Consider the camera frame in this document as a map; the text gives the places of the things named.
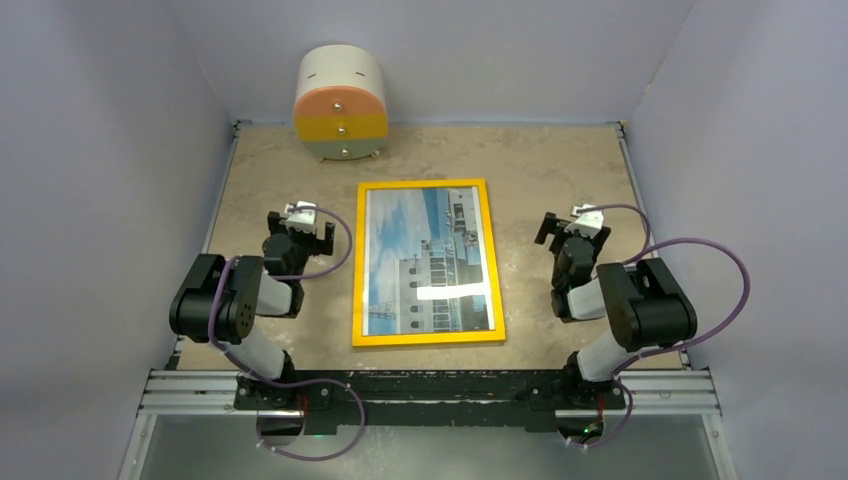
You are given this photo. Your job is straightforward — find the glossy building photo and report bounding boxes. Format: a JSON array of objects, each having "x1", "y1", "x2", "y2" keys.
[{"x1": 361, "y1": 185, "x2": 498, "y2": 342}]

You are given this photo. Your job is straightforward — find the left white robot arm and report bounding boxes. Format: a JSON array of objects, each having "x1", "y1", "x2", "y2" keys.
[{"x1": 168, "y1": 202, "x2": 342, "y2": 409}]

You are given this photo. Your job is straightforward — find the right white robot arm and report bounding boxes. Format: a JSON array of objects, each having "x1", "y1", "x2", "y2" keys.
[{"x1": 535, "y1": 211, "x2": 698, "y2": 407}]

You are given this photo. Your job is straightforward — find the round pastel drawer cabinet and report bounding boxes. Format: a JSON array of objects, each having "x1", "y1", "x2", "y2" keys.
[{"x1": 293, "y1": 44, "x2": 389, "y2": 161}]

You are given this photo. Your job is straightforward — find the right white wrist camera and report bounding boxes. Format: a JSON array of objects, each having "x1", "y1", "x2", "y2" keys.
[{"x1": 565, "y1": 204, "x2": 604, "y2": 239}]

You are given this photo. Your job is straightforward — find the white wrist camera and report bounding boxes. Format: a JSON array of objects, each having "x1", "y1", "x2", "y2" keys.
[
  {"x1": 281, "y1": 201, "x2": 317, "y2": 235},
  {"x1": 565, "y1": 204, "x2": 604, "y2": 239}
]

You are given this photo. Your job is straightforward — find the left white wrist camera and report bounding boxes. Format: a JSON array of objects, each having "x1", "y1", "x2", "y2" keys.
[{"x1": 281, "y1": 201, "x2": 317, "y2": 235}]

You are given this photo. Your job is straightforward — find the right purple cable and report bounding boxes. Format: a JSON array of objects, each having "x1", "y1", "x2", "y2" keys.
[{"x1": 566, "y1": 203, "x2": 753, "y2": 452}]

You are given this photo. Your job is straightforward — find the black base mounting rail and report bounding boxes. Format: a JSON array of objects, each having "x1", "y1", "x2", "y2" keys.
[{"x1": 234, "y1": 367, "x2": 627, "y2": 436}]

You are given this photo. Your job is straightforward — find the aluminium extrusion frame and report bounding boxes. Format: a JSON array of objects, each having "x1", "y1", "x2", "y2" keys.
[{"x1": 122, "y1": 123, "x2": 736, "y2": 479}]

